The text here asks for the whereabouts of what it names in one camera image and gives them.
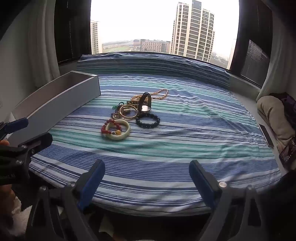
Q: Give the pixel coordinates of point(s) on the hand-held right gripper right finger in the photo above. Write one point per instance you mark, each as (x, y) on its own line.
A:
(202, 183)

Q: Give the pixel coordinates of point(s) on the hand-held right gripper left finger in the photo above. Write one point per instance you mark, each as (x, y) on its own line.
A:
(92, 183)

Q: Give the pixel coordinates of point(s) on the dark patterned pouch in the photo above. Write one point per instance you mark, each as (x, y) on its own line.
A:
(288, 153)

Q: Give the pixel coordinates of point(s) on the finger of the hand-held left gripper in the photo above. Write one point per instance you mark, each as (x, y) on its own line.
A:
(37, 141)
(17, 124)

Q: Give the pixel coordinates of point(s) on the beige pillow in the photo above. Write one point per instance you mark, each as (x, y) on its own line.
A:
(272, 113)

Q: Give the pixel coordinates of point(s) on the grey box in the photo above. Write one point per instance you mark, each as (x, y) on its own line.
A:
(57, 109)

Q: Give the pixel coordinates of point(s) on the dark window blind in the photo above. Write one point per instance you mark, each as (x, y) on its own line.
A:
(71, 30)
(254, 46)

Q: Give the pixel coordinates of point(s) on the tall apartment building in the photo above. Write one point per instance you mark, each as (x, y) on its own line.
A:
(192, 32)

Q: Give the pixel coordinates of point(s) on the low wide building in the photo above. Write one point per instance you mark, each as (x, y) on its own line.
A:
(152, 45)

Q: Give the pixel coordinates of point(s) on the black cylindrical bottle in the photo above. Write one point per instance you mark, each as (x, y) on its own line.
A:
(145, 108)

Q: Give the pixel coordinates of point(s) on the white curtain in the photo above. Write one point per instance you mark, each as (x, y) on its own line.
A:
(45, 41)
(279, 58)

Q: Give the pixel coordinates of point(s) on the blue green striped bed sheet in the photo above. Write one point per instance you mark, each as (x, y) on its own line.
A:
(161, 150)

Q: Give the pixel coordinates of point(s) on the white jade bangle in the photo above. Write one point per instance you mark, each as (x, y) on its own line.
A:
(124, 134)

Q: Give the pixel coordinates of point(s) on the purple cloth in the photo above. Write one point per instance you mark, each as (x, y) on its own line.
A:
(290, 102)

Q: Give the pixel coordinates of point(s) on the white fluffy cloth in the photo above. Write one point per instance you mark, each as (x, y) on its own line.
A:
(13, 220)

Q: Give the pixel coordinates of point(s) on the smartphone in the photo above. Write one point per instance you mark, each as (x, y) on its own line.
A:
(266, 135)

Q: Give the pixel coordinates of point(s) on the slim apartment building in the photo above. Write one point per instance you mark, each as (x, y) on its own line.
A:
(96, 37)

